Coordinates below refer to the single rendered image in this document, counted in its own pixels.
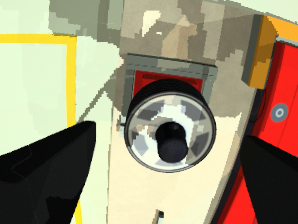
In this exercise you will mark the yellow tape outline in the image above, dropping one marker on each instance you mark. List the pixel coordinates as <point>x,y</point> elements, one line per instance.
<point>70,72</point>

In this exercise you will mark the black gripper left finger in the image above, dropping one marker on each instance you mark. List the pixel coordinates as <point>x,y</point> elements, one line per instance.
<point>41,182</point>

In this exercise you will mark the grey wheel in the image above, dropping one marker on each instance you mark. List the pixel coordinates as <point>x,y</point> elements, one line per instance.
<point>158,103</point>

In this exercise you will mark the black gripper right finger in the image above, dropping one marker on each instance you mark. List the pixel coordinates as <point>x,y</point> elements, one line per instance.
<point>271,177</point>

